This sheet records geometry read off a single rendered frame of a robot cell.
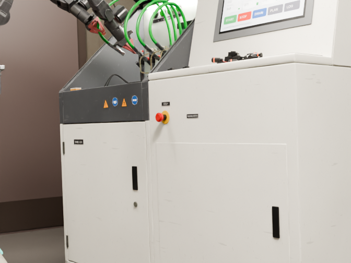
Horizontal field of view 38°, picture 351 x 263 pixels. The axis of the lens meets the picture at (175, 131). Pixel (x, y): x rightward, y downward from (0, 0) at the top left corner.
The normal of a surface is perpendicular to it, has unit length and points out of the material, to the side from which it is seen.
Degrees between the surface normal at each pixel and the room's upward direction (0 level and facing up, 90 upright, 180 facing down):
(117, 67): 90
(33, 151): 90
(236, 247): 90
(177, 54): 90
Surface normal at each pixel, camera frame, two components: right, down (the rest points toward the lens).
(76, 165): -0.73, 0.04
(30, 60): 0.46, 0.00
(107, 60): 0.68, -0.01
